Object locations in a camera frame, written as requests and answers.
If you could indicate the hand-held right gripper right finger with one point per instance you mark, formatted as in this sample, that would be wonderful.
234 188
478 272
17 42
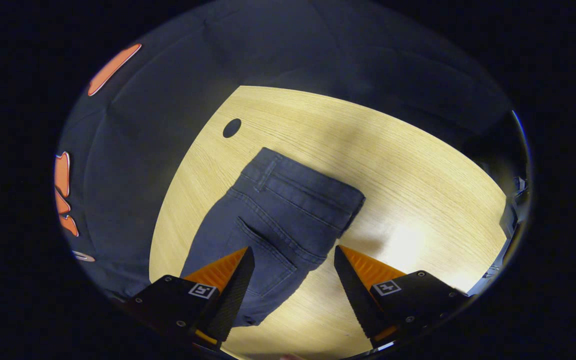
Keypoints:
355 300

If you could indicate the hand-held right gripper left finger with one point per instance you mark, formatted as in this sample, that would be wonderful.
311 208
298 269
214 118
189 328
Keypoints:
233 300

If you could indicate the dark grey jeans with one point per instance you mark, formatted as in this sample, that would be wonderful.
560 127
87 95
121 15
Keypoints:
288 210

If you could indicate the black backdrop cloth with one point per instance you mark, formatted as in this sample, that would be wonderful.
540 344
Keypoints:
168 125

